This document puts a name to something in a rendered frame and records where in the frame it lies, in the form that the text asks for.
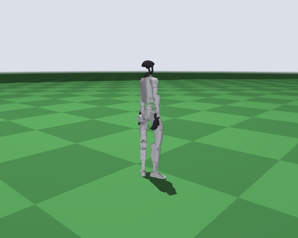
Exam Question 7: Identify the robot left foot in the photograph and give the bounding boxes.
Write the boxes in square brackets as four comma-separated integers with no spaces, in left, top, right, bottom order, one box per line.
[140,169,146,177]

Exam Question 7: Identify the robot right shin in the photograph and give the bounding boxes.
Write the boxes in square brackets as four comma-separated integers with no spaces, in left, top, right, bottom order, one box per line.
[151,143,160,174]

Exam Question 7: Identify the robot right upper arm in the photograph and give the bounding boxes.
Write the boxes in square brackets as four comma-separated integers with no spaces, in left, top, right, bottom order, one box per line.
[149,78,158,101]

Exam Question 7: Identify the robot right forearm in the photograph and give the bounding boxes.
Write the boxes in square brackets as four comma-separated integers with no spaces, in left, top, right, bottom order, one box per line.
[153,95,160,118]

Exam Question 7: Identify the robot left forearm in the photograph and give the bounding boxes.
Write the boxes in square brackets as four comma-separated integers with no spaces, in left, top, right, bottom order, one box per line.
[140,99,145,114]

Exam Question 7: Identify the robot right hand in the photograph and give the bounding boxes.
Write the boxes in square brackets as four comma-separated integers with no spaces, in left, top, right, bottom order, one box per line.
[150,113,159,130]

